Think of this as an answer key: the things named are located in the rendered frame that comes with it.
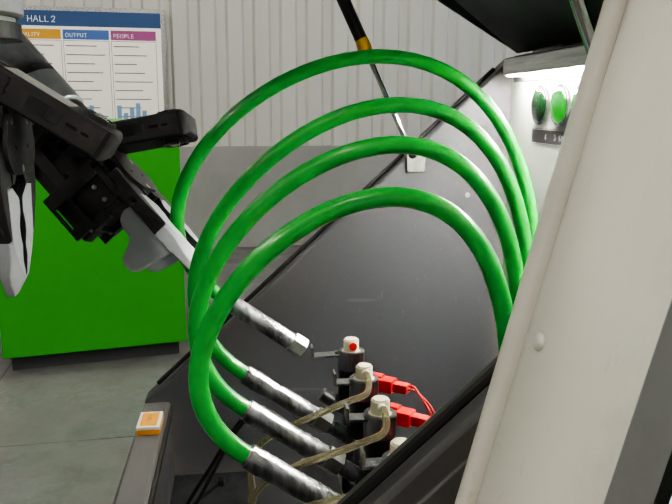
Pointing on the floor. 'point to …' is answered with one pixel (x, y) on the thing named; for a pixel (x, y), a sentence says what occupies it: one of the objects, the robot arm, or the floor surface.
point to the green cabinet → (94, 292)
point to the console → (587, 280)
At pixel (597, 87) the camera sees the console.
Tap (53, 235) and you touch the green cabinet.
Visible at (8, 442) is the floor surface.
